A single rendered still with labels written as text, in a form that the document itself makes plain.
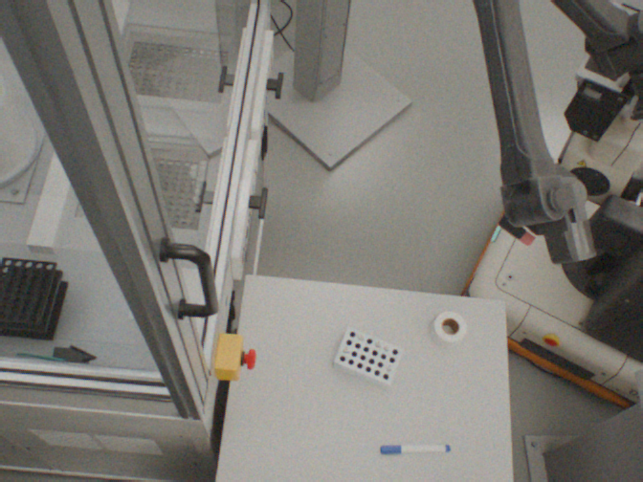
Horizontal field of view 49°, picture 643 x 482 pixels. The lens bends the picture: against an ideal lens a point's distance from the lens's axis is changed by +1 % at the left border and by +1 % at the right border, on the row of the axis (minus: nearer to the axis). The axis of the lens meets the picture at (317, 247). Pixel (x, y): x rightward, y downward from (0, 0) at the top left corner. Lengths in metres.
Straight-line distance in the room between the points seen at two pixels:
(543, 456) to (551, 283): 0.53
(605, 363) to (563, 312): 0.18
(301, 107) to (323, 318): 1.34
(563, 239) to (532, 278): 1.14
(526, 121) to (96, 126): 0.71
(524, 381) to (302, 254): 0.84
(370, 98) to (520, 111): 1.75
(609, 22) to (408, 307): 0.69
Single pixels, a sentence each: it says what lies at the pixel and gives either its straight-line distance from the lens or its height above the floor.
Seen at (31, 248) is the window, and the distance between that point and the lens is 0.74.
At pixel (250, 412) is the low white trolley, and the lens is 1.47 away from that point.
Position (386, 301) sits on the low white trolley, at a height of 0.76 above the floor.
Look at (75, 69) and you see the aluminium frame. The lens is 0.46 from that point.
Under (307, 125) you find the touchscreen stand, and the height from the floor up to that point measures 0.04.
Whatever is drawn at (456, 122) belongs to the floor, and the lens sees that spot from 2.83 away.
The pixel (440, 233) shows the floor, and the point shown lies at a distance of 2.55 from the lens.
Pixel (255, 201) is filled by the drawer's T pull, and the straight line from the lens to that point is 1.48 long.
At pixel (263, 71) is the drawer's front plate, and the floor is 0.93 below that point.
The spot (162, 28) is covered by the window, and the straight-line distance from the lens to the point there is 0.75.
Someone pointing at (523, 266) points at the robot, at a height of 0.28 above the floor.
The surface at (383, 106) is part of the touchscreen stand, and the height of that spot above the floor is 0.03.
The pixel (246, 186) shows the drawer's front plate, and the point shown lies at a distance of 1.48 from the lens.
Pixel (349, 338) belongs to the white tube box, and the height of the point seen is 0.80.
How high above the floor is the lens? 2.19
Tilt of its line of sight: 63 degrees down
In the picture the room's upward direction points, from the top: 8 degrees clockwise
